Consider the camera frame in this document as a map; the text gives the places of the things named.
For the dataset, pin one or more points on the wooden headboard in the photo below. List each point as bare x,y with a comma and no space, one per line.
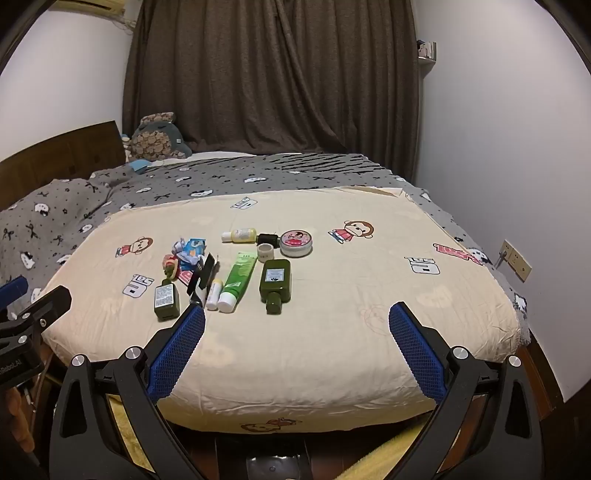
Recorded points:
60,157

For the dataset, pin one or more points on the small books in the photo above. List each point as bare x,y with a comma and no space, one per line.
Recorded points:
427,50

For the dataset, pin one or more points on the wall air conditioner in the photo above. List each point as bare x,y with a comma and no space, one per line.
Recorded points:
99,5

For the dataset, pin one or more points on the pink round tin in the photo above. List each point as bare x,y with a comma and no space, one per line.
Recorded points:
296,243

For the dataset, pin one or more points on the red wrapper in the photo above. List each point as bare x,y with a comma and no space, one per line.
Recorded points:
170,267

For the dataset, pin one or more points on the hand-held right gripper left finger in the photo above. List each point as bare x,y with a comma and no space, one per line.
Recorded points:
178,355

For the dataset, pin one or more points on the wall socket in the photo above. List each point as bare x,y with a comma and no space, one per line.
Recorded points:
519,265

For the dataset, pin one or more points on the brown curtain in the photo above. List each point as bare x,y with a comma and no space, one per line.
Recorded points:
277,69

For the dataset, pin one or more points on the blue fabric item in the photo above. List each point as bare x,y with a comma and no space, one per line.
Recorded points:
137,166

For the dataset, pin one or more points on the person's left hand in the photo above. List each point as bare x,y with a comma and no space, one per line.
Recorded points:
16,417

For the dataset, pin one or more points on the white pillow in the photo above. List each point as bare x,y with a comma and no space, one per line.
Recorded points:
207,157

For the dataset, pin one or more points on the small white jar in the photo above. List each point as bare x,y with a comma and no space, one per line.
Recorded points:
265,253

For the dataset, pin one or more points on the small black jar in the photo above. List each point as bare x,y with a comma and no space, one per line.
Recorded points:
268,240

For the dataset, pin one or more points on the small dark green bottle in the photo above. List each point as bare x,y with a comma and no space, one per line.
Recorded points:
166,300

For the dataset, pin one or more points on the grey plug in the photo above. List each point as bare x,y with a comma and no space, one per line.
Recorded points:
502,257

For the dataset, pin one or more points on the yellow fleece blanket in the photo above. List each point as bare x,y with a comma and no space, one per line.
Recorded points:
131,438

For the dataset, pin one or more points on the wall shelf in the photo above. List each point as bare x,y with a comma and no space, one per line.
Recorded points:
427,62

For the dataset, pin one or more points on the large dark green bottle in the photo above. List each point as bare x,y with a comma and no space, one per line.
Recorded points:
275,284

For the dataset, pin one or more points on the small yellow bottle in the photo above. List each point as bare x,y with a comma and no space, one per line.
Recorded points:
240,235

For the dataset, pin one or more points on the cream printed blanket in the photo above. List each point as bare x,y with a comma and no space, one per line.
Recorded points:
323,332

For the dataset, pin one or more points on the green tube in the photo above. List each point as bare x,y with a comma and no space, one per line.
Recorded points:
238,281

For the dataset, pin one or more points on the white lip balm stick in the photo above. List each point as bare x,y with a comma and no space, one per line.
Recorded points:
214,295

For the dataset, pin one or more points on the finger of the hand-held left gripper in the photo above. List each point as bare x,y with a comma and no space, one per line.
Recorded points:
11,288
46,307

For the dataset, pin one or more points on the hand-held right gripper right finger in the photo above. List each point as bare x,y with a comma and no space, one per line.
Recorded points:
415,355

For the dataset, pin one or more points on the blue packet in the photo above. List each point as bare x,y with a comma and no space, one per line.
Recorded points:
194,248

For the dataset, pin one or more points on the black and white packet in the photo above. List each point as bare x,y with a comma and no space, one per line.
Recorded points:
203,277

